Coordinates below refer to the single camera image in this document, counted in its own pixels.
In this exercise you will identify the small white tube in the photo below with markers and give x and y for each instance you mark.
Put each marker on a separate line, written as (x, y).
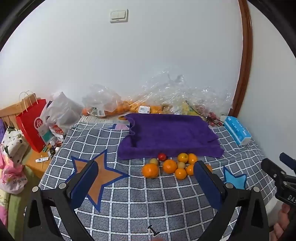
(41, 159)

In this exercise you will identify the yellowish small orange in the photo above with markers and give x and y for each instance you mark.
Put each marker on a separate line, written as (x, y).
(183, 157)

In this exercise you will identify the grey checkered star blanket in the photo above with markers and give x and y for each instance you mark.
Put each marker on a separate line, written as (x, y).
(138, 204)

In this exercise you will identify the pale printed bedsheet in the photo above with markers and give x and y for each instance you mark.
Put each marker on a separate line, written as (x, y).
(97, 119)

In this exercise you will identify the wooden nightstand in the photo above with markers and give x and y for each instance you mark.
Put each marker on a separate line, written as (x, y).
(34, 166)

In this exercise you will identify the wooden headboard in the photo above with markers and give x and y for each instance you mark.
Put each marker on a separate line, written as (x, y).
(9, 113)

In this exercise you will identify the person's right hand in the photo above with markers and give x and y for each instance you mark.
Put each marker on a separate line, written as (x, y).
(281, 229)

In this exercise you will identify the brown wooden door frame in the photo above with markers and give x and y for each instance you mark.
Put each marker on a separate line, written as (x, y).
(245, 58)

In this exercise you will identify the pink printed cloth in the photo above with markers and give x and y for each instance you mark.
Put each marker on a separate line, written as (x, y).
(9, 176)

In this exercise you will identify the crumpled clear plastic wrap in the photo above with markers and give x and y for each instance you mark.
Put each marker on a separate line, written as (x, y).
(180, 92)

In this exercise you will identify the red and white packet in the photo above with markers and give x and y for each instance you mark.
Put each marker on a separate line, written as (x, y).
(56, 129)

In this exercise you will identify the yellow snack packet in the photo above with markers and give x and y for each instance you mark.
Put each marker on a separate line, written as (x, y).
(186, 109)

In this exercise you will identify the large orange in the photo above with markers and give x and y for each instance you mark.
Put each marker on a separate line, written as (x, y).
(170, 166)
(150, 170)

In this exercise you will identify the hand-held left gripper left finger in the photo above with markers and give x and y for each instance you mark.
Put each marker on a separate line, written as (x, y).
(84, 183)

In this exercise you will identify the yellow-green round fruit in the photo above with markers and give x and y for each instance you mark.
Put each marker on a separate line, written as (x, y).
(153, 161)
(181, 165)

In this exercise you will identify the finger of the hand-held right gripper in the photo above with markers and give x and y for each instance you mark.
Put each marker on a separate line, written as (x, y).
(272, 168)
(289, 162)

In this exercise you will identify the small red apple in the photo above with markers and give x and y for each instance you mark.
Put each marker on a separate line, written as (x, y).
(162, 157)

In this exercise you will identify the clear bag of oranges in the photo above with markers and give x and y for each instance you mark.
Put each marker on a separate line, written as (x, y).
(152, 109)
(104, 99)

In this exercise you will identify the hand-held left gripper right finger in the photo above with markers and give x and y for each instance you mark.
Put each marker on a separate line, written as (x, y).
(208, 185)

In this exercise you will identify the green sheet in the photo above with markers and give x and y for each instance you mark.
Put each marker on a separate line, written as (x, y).
(13, 208)

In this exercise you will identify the white plastic bag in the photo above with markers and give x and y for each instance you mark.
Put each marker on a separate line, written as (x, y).
(62, 106)

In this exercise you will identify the white light switch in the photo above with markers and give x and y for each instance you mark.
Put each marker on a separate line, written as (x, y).
(118, 15)

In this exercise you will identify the purple towel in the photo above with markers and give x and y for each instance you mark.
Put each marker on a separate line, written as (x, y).
(166, 132)

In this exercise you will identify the white and teal box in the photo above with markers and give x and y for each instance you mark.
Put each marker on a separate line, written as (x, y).
(45, 135)

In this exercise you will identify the red paper bag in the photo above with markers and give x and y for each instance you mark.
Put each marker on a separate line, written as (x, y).
(29, 127)

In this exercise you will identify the blue tissue pack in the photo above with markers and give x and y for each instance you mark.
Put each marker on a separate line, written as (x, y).
(235, 129)

